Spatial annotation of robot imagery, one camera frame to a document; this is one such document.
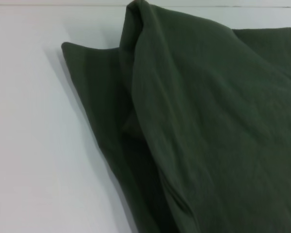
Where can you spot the dark green printed t-shirt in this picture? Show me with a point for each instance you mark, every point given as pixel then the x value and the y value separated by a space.
pixel 196 121

